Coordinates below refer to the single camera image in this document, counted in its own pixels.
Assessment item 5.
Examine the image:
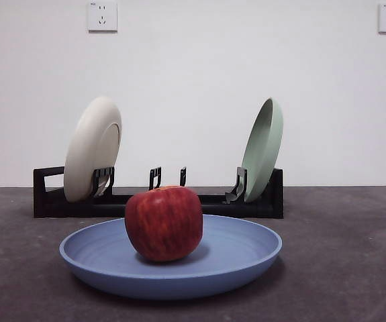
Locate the red apple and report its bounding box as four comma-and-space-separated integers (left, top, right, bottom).
124, 185, 203, 262

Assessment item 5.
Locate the blue plate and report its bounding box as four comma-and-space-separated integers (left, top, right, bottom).
59, 214, 283, 301

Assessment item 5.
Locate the black plate rack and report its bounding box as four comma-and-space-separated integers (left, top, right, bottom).
33, 166, 285, 219

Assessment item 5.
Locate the green plate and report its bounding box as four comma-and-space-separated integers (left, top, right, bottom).
241, 97, 285, 203

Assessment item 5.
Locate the cream plate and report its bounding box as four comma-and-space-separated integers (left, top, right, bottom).
63, 96, 123, 203

